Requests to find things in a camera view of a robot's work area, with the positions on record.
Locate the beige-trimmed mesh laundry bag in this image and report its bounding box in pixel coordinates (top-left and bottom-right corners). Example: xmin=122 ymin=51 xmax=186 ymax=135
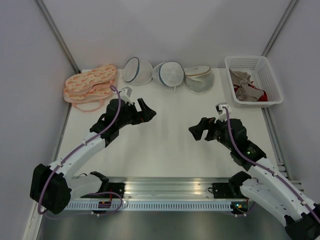
xmin=184 ymin=65 xmax=215 ymax=94

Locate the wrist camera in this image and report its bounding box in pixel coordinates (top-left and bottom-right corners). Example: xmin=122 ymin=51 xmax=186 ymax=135
xmin=214 ymin=102 xmax=232 ymax=123
xmin=119 ymin=86 xmax=132 ymax=104

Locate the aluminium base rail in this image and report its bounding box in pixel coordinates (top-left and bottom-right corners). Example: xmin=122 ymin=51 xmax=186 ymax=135
xmin=71 ymin=176 xmax=306 ymax=201

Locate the left aluminium frame post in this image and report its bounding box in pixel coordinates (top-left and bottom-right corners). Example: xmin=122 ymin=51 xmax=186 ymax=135
xmin=34 ymin=0 xmax=81 ymax=74

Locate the right aluminium frame post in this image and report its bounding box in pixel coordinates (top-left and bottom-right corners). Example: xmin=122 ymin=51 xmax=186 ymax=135
xmin=261 ymin=0 xmax=300 ymax=57

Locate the white plastic basket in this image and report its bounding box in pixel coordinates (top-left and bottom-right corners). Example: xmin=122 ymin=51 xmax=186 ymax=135
xmin=224 ymin=55 xmax=284 ymax=108

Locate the beige bra in basket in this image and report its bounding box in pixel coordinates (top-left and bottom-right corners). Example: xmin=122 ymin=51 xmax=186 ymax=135
xmin=229 ymin=69 xmax=264 ymax=102

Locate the aluminium frame post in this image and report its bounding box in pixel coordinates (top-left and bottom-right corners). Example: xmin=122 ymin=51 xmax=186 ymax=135
xmin=34 ymin=0 xmax=81 ymax=74
xmin=261 ymin=0 xmax=300 ymax=57

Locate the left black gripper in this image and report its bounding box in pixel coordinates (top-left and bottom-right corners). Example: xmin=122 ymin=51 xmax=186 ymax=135
xmin=116 ymin=98 xmax=156 ymax=129

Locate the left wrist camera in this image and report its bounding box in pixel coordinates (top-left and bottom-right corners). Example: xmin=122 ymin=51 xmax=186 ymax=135
xmin=119 ymin=86 xmax=132 ymax=104

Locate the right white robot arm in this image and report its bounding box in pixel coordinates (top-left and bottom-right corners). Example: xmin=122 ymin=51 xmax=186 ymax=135
xmin=188 ymin=117 xmax=320 ymax=240

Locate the blue-trimmed mesh laundry bag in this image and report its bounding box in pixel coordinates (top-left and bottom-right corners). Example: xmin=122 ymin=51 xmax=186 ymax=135
xmin=152 ymin=61 xmax=185 ymax=92

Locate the red garment in basket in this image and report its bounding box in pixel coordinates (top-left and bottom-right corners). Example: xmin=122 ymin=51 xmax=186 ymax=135
xmin=233 ymin=84 xmax=268 ymax=102

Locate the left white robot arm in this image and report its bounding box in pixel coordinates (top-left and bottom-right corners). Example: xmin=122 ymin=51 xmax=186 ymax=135
xmin=30 ymin=98 xmax=157 ymax=215

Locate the left blue-rimmed mesh laundry bag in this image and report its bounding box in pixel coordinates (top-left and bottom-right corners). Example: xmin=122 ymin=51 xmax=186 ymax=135
xmin=122 ymin=57 xmax=154 ymax=86

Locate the white slotted cable duct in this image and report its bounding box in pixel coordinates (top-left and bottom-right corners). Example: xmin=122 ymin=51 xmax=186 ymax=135
xmin=65 ymin=200 xmax=233 ymax=212

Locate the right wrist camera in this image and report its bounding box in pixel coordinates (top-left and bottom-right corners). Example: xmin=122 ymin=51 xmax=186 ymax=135
xmin=214 ymin=102 xmax=232 ymax=123

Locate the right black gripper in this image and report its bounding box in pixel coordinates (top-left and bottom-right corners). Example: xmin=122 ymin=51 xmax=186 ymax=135
xmin=188 ymin=114 xmax=235 ymax=151

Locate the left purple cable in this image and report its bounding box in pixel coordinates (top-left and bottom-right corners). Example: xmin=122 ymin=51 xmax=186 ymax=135
xmin=36 ymin=84 xmax=124 ymax=221

